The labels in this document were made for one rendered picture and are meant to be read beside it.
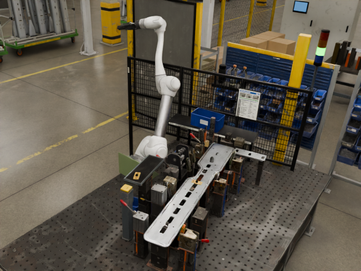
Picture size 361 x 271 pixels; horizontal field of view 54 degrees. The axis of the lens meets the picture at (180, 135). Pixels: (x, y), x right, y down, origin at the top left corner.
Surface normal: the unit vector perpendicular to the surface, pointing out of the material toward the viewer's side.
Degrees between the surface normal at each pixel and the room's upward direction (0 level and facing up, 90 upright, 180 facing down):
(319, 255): 0
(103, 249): 0
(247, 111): 90
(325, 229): 0
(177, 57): 92
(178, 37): 90
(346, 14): 90
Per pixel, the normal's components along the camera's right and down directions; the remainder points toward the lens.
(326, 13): -0.58, 0.36
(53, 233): 0.05, -0.87
